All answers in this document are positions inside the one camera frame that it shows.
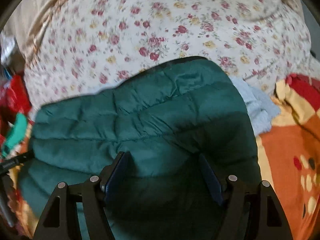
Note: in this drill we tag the bright green garment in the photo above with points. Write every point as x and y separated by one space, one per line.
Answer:
15 135

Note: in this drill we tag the red padded garment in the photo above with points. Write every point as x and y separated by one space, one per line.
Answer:
14 99

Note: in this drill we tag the floral quilt pile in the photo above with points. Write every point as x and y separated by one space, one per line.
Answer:
83 46

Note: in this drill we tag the dark green puffer jacket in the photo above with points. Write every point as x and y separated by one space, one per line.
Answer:
171 201

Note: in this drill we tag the orange red yellow blanket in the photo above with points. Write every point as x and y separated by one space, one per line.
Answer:
292 142

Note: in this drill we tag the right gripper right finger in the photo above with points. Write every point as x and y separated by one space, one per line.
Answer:
250 211

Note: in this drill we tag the beige tasselled bed cover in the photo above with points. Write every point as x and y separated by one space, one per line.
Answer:
28 22

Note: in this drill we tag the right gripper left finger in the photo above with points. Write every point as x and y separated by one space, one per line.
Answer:
59 219

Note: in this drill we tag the light blue towel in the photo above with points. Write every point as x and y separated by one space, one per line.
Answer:
260 108

